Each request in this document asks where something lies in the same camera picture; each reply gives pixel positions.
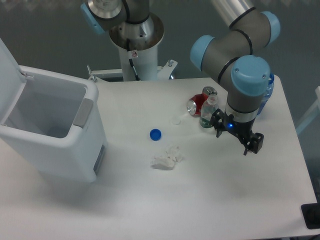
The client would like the white frame at right edge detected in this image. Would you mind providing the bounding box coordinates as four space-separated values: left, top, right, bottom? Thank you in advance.
295 86 320 136

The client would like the crushed red soda can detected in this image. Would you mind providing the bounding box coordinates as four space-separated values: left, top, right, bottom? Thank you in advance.
186 86 218 117

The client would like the black cable on pedestal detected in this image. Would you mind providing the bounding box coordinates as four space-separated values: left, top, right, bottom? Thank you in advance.
125 38 141 81

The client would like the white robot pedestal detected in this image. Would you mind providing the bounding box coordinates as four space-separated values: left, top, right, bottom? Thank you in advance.
87 43 178 82

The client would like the blue plastic water bottle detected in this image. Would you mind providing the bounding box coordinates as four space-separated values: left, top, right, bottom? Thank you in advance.
257 73 275 116

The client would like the black device at table edge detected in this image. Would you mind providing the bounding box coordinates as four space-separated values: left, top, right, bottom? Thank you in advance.
301 203 320 230

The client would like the white crumpled paper ball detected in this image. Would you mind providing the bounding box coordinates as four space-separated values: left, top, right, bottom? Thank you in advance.
150 144 184 171

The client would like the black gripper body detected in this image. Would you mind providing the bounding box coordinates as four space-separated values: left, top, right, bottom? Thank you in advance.
223 106 256 145

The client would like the white trash bin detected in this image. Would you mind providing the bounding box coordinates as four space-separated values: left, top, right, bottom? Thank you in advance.
0 66 107 183

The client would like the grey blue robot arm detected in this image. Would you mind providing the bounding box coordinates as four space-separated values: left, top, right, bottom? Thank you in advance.
80 0 281 153

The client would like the white trash bin lid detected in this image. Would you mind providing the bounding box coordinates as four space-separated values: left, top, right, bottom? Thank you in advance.
0 41 34 124

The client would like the blue bottle cap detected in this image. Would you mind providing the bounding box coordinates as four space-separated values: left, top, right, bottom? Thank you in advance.
149 128 162 141

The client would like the small clear plastic bottle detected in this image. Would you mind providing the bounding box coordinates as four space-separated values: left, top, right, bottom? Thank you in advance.
199 93 218 128

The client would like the white bottle cap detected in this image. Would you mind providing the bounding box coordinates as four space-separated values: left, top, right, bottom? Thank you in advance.
171 117 181 125

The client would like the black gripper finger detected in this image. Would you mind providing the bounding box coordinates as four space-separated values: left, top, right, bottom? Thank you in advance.
243 132 264 156
210 108 225 138

